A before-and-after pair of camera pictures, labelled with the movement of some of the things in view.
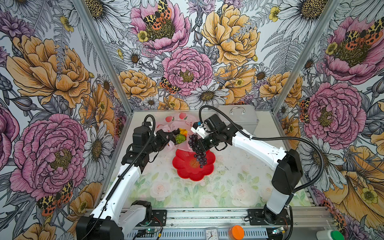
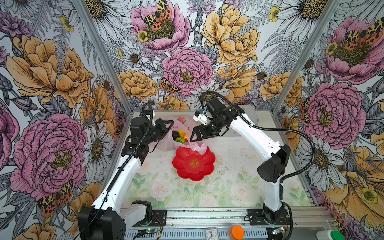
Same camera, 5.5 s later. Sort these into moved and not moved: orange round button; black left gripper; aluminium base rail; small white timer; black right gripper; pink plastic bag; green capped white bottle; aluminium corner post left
Moved: pink plastic bag; black left gripper; black right gripper
Not moved: aluminium corner post left; aluminium base rail; orange round button; green capped white bottle; small white timer
